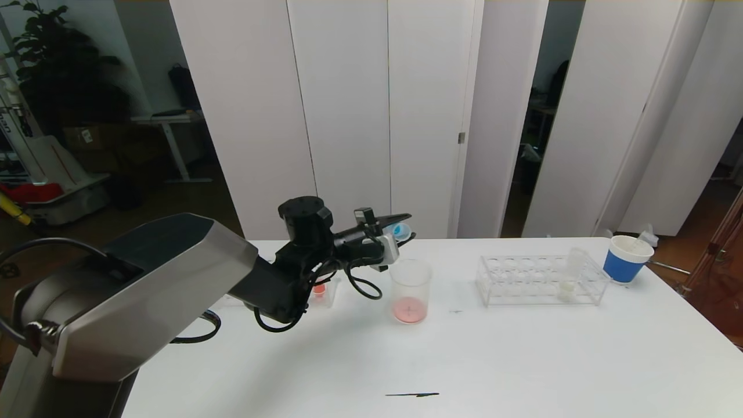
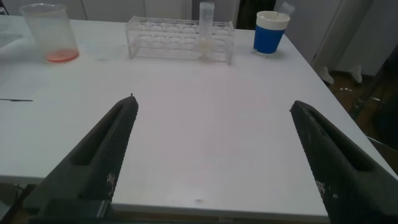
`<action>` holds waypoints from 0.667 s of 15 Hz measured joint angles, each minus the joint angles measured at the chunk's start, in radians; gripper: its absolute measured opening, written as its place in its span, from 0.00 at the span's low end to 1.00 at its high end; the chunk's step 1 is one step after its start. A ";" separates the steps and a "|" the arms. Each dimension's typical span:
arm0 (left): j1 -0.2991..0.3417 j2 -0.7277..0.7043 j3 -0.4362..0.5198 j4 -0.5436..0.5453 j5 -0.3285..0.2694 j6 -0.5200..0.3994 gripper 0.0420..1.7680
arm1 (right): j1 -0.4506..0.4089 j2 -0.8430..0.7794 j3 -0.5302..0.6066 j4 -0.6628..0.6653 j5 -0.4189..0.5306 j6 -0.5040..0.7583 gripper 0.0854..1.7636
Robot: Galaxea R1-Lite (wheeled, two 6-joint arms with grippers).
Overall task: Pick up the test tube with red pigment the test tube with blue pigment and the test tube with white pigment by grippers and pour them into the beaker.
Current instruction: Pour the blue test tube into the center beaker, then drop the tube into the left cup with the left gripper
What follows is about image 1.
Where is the clear glass beaker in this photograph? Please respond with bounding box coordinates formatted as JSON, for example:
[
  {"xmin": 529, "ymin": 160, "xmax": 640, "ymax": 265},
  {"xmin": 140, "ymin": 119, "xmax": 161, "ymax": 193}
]
[{"xmin": 389, "ymin": 260, "xmax": 433, "ymax": 325}]

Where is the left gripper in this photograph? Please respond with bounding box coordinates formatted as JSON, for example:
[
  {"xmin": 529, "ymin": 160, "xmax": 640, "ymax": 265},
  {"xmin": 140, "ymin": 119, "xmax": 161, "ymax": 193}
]
[{"xmin": 334, "ymin": 208, "xmax": 417, "ymax": 261}]

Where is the white background desk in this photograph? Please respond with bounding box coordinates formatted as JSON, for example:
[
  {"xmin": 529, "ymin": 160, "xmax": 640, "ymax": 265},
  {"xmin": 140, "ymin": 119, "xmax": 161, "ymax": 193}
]
[{"xmin": 132, "ymin": 113, "xmax": 212, "ymax": 185}]

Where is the red box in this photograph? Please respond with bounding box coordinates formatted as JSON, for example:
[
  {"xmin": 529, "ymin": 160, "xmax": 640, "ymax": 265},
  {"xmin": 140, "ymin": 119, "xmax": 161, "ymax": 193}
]
[{"xmin": 0, "ymin": 183, "xmax": 63, "ymax": 204}]

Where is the brown cardboard box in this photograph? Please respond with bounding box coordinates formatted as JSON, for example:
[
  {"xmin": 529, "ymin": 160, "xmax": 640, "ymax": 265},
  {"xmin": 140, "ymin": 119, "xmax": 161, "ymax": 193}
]
[{"xmin": 63, "ymin": 125, "xmax": 125, "ymax": 153}]

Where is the yellow tool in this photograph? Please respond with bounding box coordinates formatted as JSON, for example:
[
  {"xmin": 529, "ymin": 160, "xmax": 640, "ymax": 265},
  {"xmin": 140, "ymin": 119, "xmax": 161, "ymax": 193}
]
[{"xmin": 0, "ymin": 192, "xmax": 33, "ymax": 227}]

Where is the clear plastic test tube rack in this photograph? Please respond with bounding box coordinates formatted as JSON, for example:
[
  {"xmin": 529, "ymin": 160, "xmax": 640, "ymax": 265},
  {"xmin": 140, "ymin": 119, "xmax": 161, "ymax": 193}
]
[
  {"xmin": 476, "ymin": 254, "xmax": 611, "ymax": 307},
  {"xmin": 223, "ymin": 272, "xmax": 340, "ymax": 308}
]

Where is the grey storage bin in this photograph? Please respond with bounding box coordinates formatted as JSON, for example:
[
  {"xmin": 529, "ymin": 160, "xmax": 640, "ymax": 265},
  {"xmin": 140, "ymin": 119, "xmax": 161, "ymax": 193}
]
[{"xmin": 26, "ymin": 186, "xmax": 111, "ymax": 226}]

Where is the test tube with white pigment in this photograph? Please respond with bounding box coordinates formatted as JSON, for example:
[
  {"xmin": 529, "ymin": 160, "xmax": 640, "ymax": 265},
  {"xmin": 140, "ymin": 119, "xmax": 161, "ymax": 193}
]
[{"xmin": 557, "ymin": 248, "xmax": 589, "ymax": 302}]

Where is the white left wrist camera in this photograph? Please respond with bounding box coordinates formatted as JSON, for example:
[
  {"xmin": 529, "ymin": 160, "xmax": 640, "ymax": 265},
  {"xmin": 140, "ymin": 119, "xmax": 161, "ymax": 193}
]
[{"xmin": 371, "ymin": 232, "xmax": 402, "ymax": 272}]

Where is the dark green potted plant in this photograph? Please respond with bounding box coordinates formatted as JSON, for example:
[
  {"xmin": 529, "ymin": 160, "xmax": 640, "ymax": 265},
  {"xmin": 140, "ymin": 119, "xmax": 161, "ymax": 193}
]
[{"xmin": 3, "ymin": 0, "xmax": 131, "ymax": 140}]

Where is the brown metal tripod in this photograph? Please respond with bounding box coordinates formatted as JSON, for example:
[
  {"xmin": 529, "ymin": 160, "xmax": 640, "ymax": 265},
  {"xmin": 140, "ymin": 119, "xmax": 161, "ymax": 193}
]
[{"xmin": 679, "ymin": 186, "xmax": 743, "ymax": 349}]

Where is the white leaning board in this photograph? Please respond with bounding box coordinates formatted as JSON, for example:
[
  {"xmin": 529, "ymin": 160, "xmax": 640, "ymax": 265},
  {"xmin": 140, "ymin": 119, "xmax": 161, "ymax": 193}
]
[{"xmin": 23, "ymin": 136, "xmax": 111, "ymax": 201}]

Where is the thin metal floor rod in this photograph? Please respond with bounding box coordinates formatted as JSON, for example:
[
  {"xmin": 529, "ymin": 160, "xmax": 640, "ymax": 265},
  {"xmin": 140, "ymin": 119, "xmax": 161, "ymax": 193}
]
[{"xmin": 644, "ymin": 261, "xmax": 690, "ymax": 276}]

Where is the blue and white paper cup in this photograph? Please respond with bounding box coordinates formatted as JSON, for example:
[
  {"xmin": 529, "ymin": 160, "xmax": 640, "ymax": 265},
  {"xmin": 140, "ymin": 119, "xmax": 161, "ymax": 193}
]
[{"xmin": 603, "ymin": 235, "xmax": 655, "ymax": 284}]

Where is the test tube with blue pigment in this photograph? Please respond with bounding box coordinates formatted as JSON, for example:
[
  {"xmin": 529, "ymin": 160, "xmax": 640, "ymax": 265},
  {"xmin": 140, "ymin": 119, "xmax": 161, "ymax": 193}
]
[{"xmin": 383, "ymin": 222, "xmax": 413, "ymax": 243}]

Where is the black bag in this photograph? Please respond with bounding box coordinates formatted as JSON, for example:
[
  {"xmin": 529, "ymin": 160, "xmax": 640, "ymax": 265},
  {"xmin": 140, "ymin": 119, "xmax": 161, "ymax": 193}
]
[{"xmin": 169, "ymin": 65, "xmax": 202, "ymax": 112}]

